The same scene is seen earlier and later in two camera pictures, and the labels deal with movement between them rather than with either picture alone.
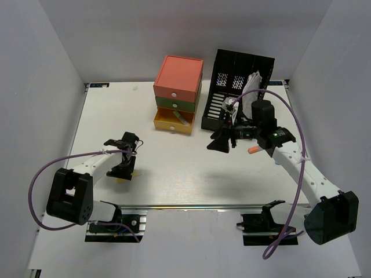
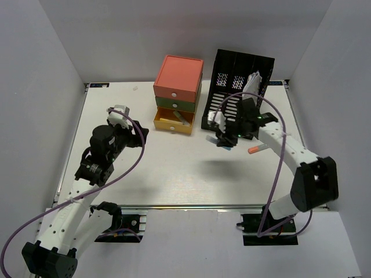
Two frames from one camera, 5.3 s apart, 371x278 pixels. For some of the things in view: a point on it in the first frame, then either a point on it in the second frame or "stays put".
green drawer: (175, 104) stays put
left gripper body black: (123, 170) to (125, 138)
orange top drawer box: (178, 78) stays put
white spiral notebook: (253, 83) stays put
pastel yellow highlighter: (135, 173) to (170, 121)
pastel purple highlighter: (181, 119) stays put
